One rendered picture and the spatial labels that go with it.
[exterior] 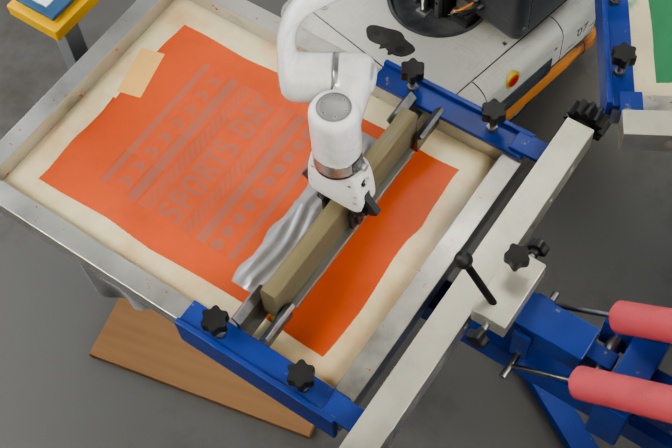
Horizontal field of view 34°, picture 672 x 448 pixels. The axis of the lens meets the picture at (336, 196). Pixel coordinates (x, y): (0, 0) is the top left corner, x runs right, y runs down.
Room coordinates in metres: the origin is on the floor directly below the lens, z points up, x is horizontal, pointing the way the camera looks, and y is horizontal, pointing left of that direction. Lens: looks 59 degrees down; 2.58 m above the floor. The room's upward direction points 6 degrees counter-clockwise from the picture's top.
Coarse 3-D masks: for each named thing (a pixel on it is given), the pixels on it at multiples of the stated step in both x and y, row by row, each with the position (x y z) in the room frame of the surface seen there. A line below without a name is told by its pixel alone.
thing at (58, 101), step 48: (144, 0) 1.42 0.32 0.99; (192, 0) 1.43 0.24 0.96; (240, 0) 1.39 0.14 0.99; (96, 48) 1.31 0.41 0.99; (336, 48) 1.26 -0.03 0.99; (48, 96) 1.22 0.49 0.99; (384, 96) 1.15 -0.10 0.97; (0, 144) 1.12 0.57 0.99; (480, 144) 1.03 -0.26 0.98; (0, 192) 1.02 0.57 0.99; (480, 192) 0.93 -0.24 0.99; (48, 240) 0.93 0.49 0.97; (144, 288) 0.81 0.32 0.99; (432, 288) 0.76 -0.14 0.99; (384, 336) 0.69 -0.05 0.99
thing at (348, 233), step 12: (408, 156) 1.01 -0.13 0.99; (396, 168) 0.99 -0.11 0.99; (384, 180) 0.97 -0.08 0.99; (384, 192) 0.95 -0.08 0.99; (348, 228) 0.88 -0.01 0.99; (348, 240) 0.86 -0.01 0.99; (336, 252) 0.84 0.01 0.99; (324, 264) 0.82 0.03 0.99; (312, 276) 0.80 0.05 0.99; (312, 288) 0.78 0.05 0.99; (300, 300) 0.76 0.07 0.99
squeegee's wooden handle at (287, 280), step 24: (408, 120) 1.04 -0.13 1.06; (384, 144) 1.00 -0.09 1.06; (408, 144) 1.03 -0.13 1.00; (384, 168) 0.97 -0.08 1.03; (336, 216) 0.87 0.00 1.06; (312, 240) 0.83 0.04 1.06; (336, 240) 0.86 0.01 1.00; (288, 264) 0.79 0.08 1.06; (312, 264) 0.81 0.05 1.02; (264, 288) 0.76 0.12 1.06; (288, 288) 0.76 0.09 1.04
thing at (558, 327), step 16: (528, 304) 0.70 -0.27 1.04; (544, 304) 0.69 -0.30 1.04; (528, 320) 0.67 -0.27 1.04; (544, 320) 0.67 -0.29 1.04; (560, 320) 0.66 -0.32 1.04; (576, 320) 0.66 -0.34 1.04; (544, 336) 0.64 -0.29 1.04; (560, 336) 0.64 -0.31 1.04; (576, 336) 0.64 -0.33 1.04; (592, 336) 0.63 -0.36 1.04; (544, 352) 0.63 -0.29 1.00; (560, 352) 0.62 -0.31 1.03; (576, 352) 0.61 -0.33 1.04
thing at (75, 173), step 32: (96, 128) 1.16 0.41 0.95; (128, 128) 1.15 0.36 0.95; (64, 160) 1.10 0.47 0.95; (96, 160) 1.09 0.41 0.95; (64, 192) 1.03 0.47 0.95; (96, 192) 1.03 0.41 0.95; (128, 224) 0.96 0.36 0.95; (160, 224) 0.95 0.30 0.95; (192, 256) 0.88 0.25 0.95; (224, 256) 0.88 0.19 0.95; (352, 256) 0.85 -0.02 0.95; (384, 256) 0.85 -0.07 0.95; (224, 288) 0.82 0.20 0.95; (320, 288) 0.80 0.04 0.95; (352, 288) 0.79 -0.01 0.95; (320, 320) 0.74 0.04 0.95; (352, 320) 0.74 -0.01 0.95; (320, 352) 0.69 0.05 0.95
